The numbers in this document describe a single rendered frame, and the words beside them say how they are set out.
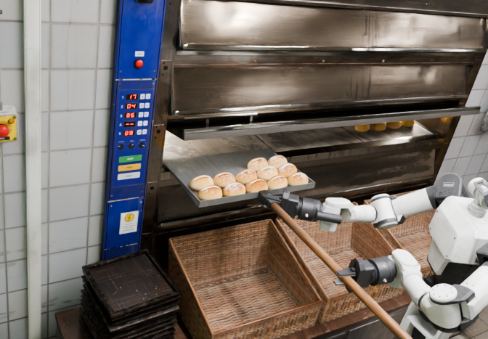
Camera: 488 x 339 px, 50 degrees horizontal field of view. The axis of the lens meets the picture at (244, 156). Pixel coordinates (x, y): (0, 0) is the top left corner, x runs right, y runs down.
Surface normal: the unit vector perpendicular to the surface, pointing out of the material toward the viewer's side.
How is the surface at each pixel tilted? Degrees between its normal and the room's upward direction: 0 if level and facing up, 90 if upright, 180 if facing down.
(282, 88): 70
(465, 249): 85
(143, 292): 0
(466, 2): 90
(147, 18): 90
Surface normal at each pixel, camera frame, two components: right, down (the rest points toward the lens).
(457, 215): -0.58, -0.72
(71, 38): 0.50, 0.47
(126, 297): 0.18, -0.87
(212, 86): 0.53, 0.15
